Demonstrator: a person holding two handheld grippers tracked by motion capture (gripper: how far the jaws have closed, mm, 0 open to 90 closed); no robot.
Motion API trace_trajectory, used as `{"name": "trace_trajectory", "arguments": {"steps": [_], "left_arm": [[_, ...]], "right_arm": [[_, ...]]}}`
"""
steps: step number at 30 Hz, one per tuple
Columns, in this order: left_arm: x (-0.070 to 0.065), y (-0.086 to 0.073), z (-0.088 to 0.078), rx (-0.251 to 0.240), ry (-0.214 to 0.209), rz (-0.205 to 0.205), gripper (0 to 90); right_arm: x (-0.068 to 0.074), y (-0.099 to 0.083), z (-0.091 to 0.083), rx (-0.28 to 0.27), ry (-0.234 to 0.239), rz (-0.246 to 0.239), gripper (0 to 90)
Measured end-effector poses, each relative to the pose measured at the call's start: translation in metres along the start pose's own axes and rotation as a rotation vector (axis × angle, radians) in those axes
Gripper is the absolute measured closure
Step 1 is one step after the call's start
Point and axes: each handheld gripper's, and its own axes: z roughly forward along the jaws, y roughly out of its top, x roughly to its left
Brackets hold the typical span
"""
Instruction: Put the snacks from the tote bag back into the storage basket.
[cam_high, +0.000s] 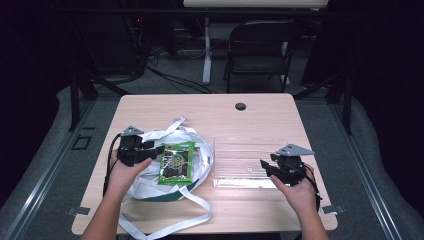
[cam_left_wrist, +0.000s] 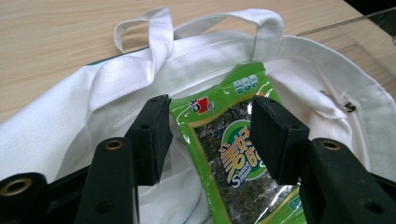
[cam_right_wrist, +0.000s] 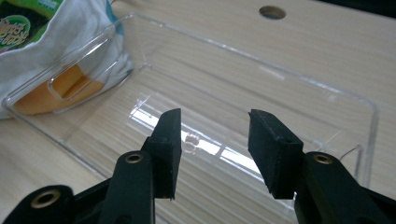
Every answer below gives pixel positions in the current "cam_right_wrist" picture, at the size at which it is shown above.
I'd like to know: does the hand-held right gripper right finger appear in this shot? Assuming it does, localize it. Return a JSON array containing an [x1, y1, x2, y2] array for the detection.
[[247, 108, 390, 224]]

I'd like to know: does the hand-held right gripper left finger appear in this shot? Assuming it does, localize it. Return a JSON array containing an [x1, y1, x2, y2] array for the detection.
[[98, 107, 183, 224]]

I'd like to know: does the clear plastic storage box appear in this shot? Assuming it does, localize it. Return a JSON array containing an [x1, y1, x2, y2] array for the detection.
[[2, 12, 381, 224]]

